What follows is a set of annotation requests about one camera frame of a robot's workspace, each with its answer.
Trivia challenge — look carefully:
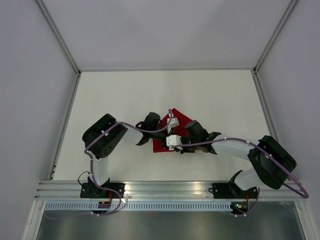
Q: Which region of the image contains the red cloth napkin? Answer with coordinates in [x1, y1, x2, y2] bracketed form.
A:
[152, 108, 192, 153]

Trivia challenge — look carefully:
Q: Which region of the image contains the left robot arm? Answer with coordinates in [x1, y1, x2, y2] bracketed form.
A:
[80, 110, 174, 200]

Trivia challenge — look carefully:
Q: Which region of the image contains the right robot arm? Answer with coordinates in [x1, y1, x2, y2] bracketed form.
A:
[180, 120, 297, 198]

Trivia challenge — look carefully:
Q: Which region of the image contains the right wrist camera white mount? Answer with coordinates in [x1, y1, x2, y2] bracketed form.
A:
[166, 135, 182, 151]

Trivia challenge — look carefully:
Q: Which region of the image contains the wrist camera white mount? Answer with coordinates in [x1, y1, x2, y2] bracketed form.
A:
[166, 135, 182, 151]
[167, 117, 180, 133]

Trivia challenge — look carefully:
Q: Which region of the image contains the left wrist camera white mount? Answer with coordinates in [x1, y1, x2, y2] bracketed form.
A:
[167, 117, 180, 133]

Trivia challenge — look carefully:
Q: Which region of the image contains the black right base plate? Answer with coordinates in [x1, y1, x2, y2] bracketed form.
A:
[210, 182, 258, 200]

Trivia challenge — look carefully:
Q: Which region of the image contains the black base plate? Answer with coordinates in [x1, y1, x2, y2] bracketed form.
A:
[210, 182, 258, 200]
[80, 182, 125, 199]

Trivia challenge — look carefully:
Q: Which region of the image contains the slotted cable duct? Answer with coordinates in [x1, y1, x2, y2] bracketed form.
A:
[45, 200, 232, 212]

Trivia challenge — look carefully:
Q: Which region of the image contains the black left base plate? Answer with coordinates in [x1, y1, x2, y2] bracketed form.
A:
[80, 182, 125, 199]

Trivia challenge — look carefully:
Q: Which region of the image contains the aluminium mounting rail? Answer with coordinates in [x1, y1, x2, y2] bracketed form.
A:
[33, 180, 305, 201]

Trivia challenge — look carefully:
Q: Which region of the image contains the right aluminium frame post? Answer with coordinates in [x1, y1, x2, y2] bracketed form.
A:
[252, 0, 300, 75]

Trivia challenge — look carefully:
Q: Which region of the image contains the aluminium frame post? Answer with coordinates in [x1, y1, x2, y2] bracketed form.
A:
[252, 0, 300, 75]
[33, 0, 81, 76]

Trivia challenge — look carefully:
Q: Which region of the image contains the left aluminium frame post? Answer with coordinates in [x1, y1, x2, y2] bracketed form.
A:
[33, 0, 81, 76]

